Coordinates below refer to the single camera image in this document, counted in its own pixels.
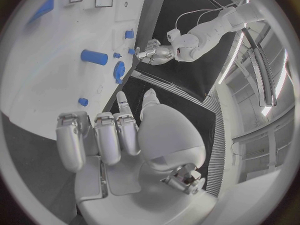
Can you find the blue gear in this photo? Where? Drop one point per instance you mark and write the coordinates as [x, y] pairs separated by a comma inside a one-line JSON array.
[[119, 70]]

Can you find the blue long bar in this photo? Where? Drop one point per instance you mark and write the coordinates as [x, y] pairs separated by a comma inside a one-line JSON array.
[[42, 9]]

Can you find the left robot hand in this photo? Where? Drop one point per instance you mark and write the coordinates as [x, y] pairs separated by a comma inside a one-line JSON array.
[[154, 55]]

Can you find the blue long cylinder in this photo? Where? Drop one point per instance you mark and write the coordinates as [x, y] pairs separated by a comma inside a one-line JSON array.
[[94, 57]]

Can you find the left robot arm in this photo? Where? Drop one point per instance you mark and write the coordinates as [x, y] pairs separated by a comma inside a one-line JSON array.
[[211, 31]]

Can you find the white task board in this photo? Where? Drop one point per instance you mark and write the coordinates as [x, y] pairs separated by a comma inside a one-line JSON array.
[[70, 60]]

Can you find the blue short peg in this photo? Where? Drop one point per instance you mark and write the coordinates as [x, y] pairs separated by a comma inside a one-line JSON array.
[[83, 102]]

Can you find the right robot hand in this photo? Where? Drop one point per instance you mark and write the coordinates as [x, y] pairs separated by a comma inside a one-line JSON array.
[[164, 135]]

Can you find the blue small plug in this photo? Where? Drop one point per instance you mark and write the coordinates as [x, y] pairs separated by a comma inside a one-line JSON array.
[[117, 55]]

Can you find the blue small peg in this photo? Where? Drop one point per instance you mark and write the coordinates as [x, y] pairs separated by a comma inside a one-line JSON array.
[[131, 51]]

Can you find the blue block plug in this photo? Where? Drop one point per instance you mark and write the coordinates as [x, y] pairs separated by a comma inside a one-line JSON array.
[[129, 34]]

